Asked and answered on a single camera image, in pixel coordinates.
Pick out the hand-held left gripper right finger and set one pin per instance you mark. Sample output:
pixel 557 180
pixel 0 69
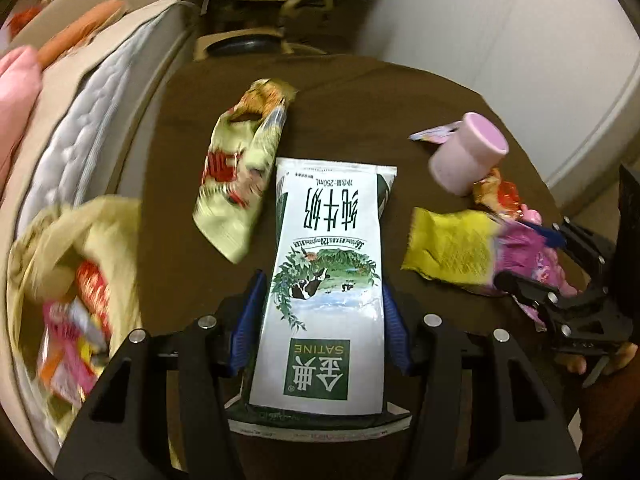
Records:
pixel 400 340

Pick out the person's right hand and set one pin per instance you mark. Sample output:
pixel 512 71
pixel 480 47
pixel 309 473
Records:
pixel 570 361

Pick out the pink round jar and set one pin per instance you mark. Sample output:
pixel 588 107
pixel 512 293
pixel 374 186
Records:
pixel 465 160

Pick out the white green milk carton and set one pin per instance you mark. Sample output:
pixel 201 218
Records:
pixel 325 260

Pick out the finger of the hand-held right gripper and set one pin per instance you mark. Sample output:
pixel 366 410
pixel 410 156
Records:
pixel 580 242
pixel 530 294

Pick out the small pink white wrapper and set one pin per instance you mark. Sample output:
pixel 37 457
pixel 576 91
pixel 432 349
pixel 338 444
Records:
pixel 432 133

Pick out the wooden side stand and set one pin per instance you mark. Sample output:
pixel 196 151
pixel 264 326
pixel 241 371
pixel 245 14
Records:
pixel 200 50

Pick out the yellow plastic trash bag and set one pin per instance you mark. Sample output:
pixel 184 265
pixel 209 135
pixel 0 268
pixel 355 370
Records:
pixel 35 240

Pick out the red orange snack wrapper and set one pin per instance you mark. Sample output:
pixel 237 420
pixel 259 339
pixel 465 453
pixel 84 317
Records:
pixel 500 192

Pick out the pink caterpillar toy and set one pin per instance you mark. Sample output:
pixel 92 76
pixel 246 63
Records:
pixel 531 216

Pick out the cream printed snack wrapper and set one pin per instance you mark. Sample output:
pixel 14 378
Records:
pixel 235 185

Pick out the orange pillow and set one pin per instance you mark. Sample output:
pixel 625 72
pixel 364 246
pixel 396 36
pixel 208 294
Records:
pixel 80 32

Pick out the pink floral duvet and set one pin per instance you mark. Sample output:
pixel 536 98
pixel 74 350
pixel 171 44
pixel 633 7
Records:
pixel 17 100

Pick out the black round tray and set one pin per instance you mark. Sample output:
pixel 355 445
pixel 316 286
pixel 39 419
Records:
pixel 245 46

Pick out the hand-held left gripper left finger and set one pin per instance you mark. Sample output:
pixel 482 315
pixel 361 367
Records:
pixel 242 340

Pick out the pink red wrapper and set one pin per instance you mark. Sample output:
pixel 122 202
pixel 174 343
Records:
pixel 70 355

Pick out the yellow wrapper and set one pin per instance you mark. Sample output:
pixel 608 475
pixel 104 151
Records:
pixel 450 245

